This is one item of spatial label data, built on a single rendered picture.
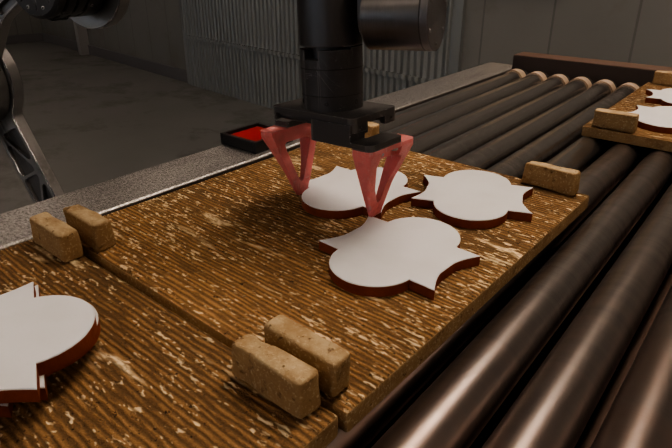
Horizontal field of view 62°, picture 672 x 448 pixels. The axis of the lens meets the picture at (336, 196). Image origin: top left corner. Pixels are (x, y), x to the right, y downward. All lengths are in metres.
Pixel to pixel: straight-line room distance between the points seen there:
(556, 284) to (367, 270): 0.16
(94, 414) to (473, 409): 0.22
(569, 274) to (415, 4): 0.26
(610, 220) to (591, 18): 2.46
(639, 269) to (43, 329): 0.47
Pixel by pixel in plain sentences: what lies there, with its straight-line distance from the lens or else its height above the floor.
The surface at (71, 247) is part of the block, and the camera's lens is 0.52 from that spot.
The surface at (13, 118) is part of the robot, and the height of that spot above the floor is 0.79.
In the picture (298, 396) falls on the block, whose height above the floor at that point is 0.95.
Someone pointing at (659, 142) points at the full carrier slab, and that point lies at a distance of 0.91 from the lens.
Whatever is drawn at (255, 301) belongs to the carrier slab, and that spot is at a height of 0.94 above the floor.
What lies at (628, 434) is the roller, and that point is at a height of 0.92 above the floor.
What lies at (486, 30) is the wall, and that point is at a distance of 3.33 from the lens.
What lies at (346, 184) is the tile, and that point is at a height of 0.95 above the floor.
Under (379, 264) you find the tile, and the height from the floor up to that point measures 0.95.
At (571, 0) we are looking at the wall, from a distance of 3.10.
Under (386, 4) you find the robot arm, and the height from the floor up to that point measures 1.14.
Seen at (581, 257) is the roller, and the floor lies 0.92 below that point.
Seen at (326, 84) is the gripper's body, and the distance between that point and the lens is 0.50.
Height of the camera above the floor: 1.17
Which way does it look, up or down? 23 degrees down
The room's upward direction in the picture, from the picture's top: straight up
